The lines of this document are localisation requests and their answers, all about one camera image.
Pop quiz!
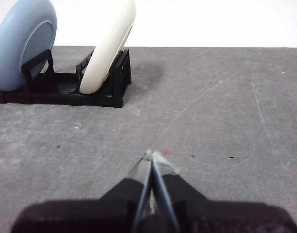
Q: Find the blue plate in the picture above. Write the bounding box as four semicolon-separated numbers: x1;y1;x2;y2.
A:
0;0;58;93

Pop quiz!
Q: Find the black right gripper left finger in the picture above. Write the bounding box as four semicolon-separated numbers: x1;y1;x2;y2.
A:
11;150;153;233

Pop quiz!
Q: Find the cream plate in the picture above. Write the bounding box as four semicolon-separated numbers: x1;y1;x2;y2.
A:
79;0;137;94

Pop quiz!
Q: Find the black plate rack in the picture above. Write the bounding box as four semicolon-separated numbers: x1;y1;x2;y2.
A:
0;48;132;108

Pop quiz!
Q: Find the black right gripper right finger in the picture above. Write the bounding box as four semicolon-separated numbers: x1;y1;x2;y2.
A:
150;150;297;233

